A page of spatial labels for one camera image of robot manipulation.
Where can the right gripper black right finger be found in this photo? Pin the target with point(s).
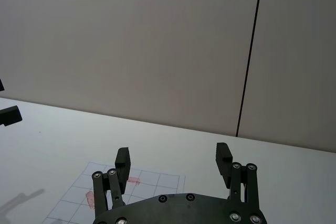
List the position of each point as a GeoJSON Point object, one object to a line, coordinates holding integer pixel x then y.
{"type": "Point", "coordinates": [223, 165]}

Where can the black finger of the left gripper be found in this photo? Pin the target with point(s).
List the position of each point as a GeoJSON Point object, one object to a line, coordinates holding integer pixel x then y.
{"type": "Point", "coordinates": [10, 116]}
{"type": "Point", "coordinates": [1, 85]}

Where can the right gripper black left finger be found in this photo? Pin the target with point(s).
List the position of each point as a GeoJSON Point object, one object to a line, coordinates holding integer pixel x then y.
{"type": "Point", "coordinates": [123, 166]}

